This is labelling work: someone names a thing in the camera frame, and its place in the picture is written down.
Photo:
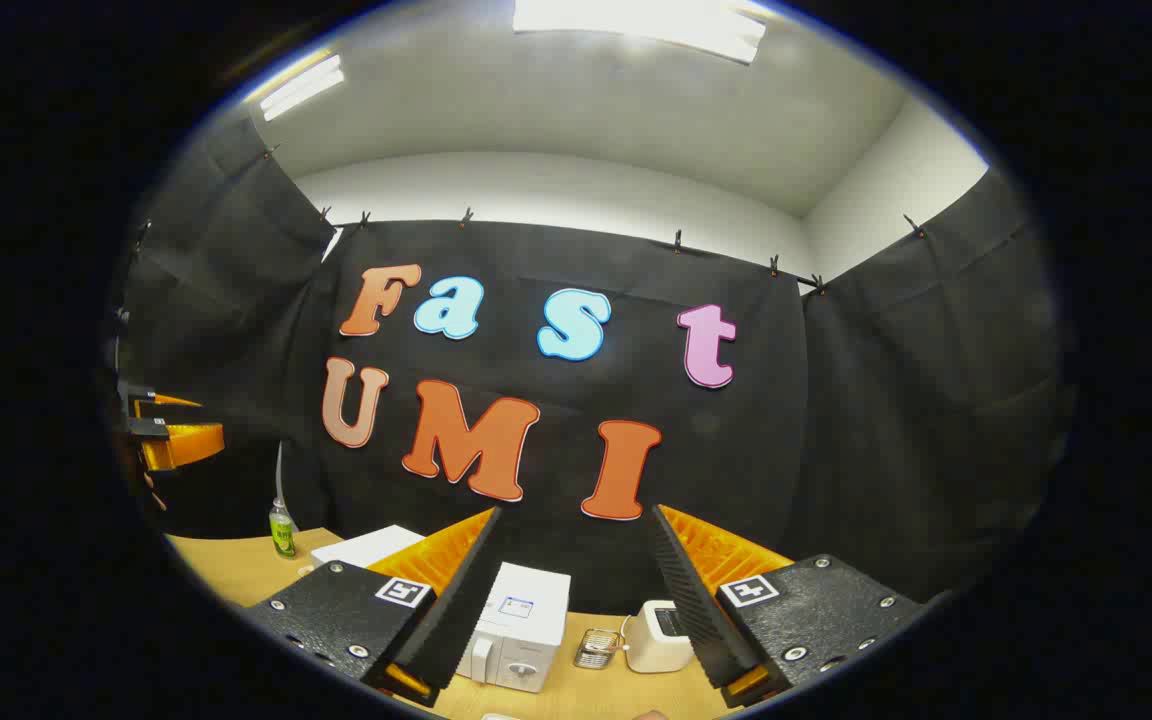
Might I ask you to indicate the black backdrop cloth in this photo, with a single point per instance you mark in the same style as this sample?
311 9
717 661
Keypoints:
836 420

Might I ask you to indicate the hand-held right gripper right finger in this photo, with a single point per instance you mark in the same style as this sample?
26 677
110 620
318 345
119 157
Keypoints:
696 610

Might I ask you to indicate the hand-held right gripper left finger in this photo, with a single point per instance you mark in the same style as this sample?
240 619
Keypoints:
461 610

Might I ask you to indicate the white microwave oven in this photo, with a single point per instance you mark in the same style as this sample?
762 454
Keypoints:
526 620

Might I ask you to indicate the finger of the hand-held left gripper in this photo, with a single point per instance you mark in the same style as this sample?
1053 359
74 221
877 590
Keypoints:
186 443
171 401

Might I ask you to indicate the wide ceiling light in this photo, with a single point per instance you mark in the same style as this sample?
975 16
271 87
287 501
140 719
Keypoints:
636 25

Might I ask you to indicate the green label bottle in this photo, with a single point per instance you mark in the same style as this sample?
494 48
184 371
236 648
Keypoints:
282 530

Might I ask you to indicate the white toaster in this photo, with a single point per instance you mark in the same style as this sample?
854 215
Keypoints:
654 640

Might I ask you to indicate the long ceiling light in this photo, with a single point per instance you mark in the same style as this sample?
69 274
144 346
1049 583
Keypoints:
301 87

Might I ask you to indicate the white divided food tray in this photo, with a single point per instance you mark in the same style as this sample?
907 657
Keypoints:
366 546

